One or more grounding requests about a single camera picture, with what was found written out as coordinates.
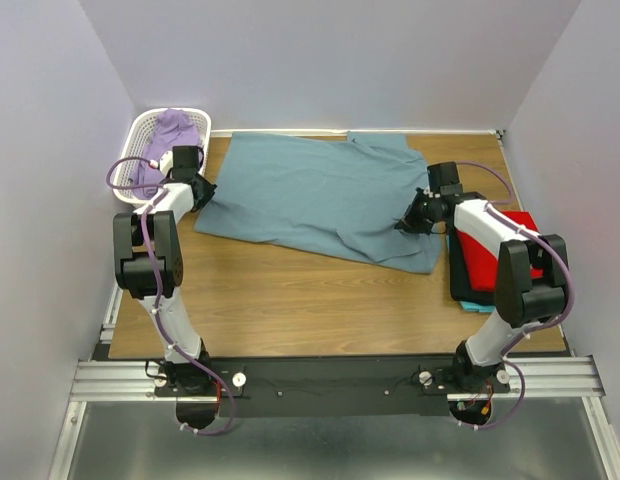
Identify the blue-grey t shirt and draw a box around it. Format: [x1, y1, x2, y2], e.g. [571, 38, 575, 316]
[194, 132, 441, 274]

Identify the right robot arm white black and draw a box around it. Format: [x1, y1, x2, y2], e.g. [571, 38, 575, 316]
[395, 162, 574, 392]

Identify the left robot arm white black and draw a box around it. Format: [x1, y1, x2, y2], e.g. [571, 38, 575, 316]
[106, 145, 218, 397]

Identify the purple t shirt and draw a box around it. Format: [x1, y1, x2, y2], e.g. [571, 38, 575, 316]
[130, 109, 200, 200]

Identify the white perforated plastic basket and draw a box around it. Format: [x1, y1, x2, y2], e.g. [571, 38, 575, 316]
[110, 108, 211, 207]

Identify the folded red t shirt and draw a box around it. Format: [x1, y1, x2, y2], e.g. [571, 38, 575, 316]
[457, 211, 537, 293]

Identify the folded black t shirt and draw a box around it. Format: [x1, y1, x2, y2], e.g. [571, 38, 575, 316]
[447, 230, 494, 307]

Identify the folded teal t shirt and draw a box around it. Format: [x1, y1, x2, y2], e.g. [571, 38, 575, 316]
[460, 301, 495, 314]

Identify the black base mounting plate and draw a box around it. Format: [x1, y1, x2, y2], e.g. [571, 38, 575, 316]
[153, 355, 510, 427]

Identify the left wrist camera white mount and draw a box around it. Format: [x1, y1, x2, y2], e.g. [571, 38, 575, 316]
[149, 151, 173, 176]

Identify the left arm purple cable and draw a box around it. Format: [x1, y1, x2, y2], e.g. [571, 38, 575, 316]
[106, 157, 237, 437]

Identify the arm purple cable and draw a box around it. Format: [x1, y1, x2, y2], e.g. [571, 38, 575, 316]
[106, 157, 237, 437]
[457, 161, 574, 431]

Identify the aluminium extrusion frame rail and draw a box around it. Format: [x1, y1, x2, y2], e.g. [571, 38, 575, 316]
[47, 209, 620, 480]

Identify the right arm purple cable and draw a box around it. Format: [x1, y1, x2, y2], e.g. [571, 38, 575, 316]
[457, 161, 574, 431]

